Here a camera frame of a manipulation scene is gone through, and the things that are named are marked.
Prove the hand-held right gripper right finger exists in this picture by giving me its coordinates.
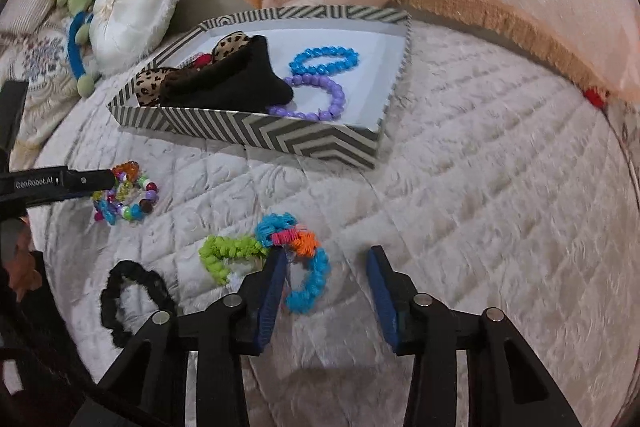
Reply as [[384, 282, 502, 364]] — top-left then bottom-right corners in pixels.
[[366, 246, 583, 427]]

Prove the dark brown scrunchie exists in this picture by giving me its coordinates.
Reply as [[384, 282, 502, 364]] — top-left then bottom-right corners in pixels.
[[162, 67, 201, 95]]

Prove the black ruffled scrunchie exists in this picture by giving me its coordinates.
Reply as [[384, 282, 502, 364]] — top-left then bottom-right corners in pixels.
[[100, 259, 177, 349]]

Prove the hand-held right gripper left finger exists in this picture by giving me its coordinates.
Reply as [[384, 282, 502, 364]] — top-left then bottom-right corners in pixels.
[[95, 247, 291, 427]]

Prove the multicolour bead bracelet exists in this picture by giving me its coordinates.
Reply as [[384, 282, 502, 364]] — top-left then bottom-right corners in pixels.
[[92, 161, 162, 226]]

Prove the blue bead bracelet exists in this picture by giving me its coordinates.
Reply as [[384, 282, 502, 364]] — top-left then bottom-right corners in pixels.
[[289, 46, 360, 78]]

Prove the white quilted bedspread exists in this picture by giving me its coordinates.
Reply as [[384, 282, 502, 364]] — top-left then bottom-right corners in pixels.
[[30, 19, 640, 427]]

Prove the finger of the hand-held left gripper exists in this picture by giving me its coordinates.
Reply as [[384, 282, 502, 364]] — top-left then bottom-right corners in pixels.
[[65, 170, 117, 198]]

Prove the leopard print bow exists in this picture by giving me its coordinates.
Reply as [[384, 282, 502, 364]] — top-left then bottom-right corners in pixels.
[[134, 32, 251, 106]]

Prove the white round cushion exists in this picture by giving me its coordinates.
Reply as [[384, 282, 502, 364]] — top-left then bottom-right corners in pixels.
[[92, 0, 185, 70]]

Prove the black cloth hair accessory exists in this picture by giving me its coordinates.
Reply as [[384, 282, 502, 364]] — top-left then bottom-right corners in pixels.
[[162, 35, 295, 112]]

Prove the striped cardboard box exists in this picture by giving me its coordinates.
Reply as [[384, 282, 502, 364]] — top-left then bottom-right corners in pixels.
[[106, 5, 413, 170]]

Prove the purple bead bracelet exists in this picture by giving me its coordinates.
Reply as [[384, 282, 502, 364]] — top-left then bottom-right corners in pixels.
[[267, 74, 347, 122]]

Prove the floral embroidered pillow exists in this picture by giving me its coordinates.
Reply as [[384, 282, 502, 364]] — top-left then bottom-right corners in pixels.
[[0, 14, 108, 158]]

